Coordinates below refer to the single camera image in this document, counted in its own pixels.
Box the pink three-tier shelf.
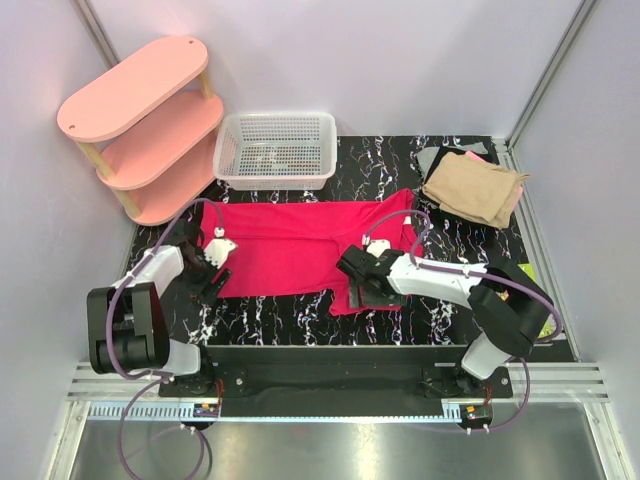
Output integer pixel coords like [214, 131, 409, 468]
[57, 36, 224, 226]

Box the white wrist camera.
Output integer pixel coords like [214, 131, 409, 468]
[363, 236, 391, 258]
[203, 238, 238, 268]

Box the red t shirt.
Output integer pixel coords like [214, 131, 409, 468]
[200, 189, 415, 316]

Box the folded beige t shirt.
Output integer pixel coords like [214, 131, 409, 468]
[422, 153, 530, 229]

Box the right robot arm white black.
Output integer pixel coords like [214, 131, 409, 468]
[337, 245, 561, 398]

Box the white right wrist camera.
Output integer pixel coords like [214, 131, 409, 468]
[363, 236, 391, 258]

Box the green treehouse book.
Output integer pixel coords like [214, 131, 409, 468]
[519, 263, 536, 281]

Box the grey folded cloth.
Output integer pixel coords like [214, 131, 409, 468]
[416, 142, 492, 178]

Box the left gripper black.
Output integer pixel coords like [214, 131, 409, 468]
[174, 246, 231, 305]

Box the white perforated plastic basket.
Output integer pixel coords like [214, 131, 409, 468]
[212, 112, 337, 191]

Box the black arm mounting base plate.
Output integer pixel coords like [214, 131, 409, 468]
[160, 346, 513, 399]

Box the pink folded cloth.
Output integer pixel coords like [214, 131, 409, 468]
[465, 151, 524, 209]

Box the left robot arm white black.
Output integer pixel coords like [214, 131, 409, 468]
[87, 221, 238, 396]

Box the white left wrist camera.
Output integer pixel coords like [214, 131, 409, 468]
[203, 238, 238, 268]

